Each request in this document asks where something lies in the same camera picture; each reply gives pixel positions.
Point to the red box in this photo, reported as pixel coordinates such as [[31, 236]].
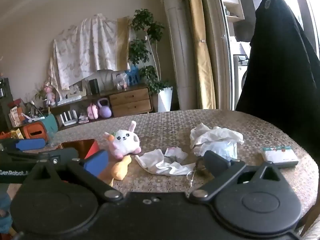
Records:
[[77, 146]]

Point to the potted green plant white pot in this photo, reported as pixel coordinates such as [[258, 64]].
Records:
[[165, 100]]

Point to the dark cabinet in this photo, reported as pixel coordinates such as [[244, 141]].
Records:
[[5, 105]]

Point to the white gauze cloth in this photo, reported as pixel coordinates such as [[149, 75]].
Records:
[[215, 135]]

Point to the white bunny plush toy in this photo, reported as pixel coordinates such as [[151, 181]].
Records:
[[123, 140]]

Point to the white keyboard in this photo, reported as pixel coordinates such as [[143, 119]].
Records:
[[69, 100]]

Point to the purple kettlebell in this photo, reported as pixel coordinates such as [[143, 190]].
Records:
[[105, 111]]

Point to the white standing air conditioner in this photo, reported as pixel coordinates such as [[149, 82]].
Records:
[[180, 55]]

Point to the yellow curtain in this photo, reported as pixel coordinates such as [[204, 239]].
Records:
[[200, 42]]

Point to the small pastel toy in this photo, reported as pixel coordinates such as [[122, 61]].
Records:
[[83, 118]]

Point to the pink doll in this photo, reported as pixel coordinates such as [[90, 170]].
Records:
[[50, 95]]

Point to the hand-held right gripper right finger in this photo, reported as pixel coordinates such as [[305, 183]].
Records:
[[215, 160]]

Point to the wooden sideboard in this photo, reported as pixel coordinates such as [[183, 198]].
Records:
[[130, 102]]

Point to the orange cardboard box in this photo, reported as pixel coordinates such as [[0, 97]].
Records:
[[5, 135]]

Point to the washing machine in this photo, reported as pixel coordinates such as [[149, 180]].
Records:
[[240, 80]]

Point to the floral hanging cloth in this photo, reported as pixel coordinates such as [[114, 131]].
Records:
[[85, 50]]

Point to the pink toy case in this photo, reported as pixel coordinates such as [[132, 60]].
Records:
[[92, 112]]

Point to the black coat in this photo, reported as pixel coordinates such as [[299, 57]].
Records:
[[282, 80]]

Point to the light photo frame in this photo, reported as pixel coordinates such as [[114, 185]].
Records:
[[75, 88]]

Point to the white cabinet shelf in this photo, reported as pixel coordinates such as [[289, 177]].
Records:
[[232, 5]]

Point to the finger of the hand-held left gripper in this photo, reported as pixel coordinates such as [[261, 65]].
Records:
[[62, 155], [30, 144]]

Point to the white green tissue pack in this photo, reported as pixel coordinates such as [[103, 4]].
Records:
[[280, 156]]

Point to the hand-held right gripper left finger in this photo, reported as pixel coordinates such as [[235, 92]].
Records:
[[96, 162]]

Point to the colourful cardboard box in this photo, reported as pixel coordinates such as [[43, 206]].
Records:
[[17, 115]]

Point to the white router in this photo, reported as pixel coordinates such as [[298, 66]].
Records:
[[68, 122]]

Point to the black speaker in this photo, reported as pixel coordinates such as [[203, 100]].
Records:
[[94, 86]]

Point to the small white pink packet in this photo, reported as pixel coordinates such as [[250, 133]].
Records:
[[175, 152]]

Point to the orange plush toy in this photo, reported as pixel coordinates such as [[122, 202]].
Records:
[[121, 168]]

